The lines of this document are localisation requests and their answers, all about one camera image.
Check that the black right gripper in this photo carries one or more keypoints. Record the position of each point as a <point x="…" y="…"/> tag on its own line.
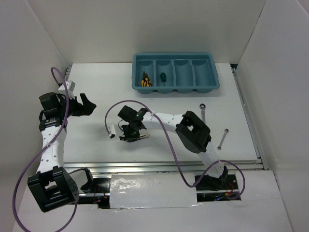
<point x="123" y="126"/>

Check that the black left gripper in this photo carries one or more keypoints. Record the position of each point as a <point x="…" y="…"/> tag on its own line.
<point x="89" y="107"/>

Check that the yellow black long-nose pliers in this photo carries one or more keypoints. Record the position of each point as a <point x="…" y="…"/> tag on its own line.
<point x="145" y="82"/>

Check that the green stubby screwdriver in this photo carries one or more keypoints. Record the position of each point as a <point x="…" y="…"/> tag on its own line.
<point x="163" y="78"/>

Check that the large silver ratchet wrench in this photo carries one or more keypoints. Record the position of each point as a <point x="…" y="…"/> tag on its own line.
<point x="203" y="108"/>

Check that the small silver wrench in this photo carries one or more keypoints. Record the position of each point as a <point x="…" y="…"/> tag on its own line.
<point x="226" y="131"/>

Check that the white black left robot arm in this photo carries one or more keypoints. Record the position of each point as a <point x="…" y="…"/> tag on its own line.
<point x="51" y="186"/>

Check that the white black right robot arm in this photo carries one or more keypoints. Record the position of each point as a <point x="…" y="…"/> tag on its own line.
<point x="194" y="134"/>

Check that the silver foil cover sheet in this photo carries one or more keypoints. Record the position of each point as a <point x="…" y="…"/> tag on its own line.
<point x="150" y="191"/>

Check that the teal four-compartment tray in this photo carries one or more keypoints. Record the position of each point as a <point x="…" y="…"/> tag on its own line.
<point x="186" y="72"/>

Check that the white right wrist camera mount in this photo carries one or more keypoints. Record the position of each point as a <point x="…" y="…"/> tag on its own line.
<point x="111" y="130"/>

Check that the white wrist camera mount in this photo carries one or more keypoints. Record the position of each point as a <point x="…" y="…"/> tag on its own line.
<point x="69" y="85"/>
<point x="111" y="130"/>

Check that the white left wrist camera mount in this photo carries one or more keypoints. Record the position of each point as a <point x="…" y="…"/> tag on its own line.
<point x="69" y="85"/>

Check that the aluminium table frame rail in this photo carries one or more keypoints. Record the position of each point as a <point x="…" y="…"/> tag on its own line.
<point x="108" y="85"/>

